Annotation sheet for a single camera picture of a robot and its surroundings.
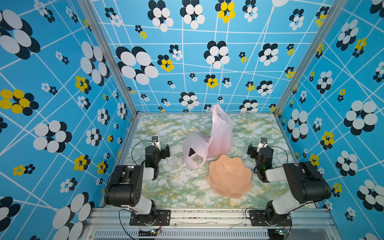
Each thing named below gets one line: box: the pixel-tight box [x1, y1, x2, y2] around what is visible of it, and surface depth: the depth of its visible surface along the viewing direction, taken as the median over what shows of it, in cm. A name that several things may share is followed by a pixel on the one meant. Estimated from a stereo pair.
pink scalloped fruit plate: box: [208, 155, 252, 199], surface depth 88 cm
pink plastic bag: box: [183, 103, 233, 169], surface depth 76 cm
